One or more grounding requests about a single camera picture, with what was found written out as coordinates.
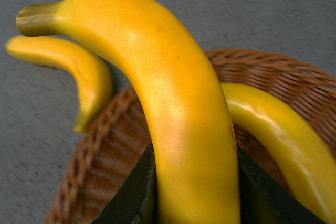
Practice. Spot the right brown wicker basket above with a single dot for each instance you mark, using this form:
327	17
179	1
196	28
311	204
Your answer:
118	137

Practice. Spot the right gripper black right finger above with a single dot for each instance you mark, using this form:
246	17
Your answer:
263	200

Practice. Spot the long yellow banana in basket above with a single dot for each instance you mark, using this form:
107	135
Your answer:
300	153

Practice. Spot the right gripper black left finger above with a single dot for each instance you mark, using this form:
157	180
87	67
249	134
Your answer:
135	201

